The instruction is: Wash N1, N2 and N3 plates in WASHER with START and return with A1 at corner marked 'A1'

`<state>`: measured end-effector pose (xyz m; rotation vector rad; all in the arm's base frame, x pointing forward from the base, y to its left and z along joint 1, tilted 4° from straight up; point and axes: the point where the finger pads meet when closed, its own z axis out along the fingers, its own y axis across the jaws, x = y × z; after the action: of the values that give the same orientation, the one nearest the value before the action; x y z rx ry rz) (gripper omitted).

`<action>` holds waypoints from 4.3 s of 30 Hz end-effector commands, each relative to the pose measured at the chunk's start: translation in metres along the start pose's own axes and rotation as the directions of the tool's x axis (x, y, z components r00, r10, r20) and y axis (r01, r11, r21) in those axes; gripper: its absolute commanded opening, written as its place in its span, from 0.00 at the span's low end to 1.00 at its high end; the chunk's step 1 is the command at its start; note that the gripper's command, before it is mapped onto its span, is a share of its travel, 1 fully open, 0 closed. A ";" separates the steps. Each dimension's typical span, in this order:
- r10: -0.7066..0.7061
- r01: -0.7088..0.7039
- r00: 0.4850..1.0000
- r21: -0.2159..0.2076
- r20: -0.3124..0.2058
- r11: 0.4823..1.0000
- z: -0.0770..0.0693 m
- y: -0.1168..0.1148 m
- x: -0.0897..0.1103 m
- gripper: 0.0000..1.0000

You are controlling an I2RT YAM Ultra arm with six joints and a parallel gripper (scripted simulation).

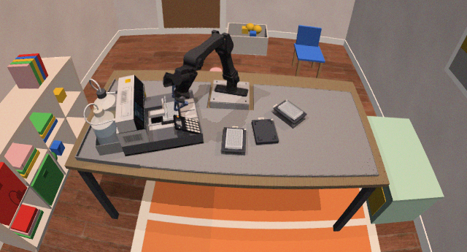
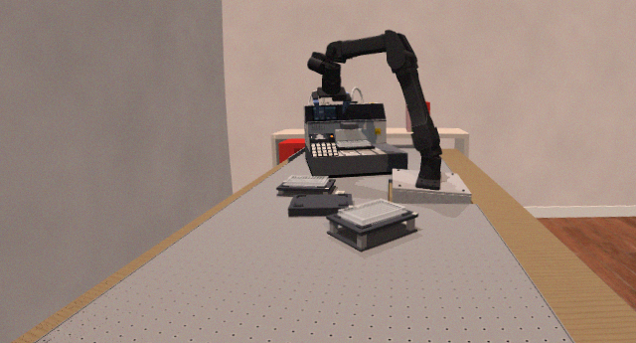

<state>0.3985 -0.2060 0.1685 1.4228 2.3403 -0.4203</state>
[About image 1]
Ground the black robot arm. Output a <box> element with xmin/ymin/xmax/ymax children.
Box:
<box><xmin>163</xmin><ymin>30</ymin><xmax>248</xmax><ymax>96</ymax></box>

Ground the white plastic bottle with blue liquid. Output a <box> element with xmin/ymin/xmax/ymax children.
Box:
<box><xmin>91</xmin><ymin>106</ymin><xmax>119</xmax><ymax>145</ymax></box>

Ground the white bottle with black cap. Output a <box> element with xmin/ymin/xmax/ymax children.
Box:
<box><xmin>94</xmin><ymin>88</ymin><xmax>117</xmax><ymax>117</ymax></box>

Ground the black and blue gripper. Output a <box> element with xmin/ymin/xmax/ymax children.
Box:
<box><xmin>172</xmin><ymin>83</ymin><xmax>192</xmax><ymax>111</ymax></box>

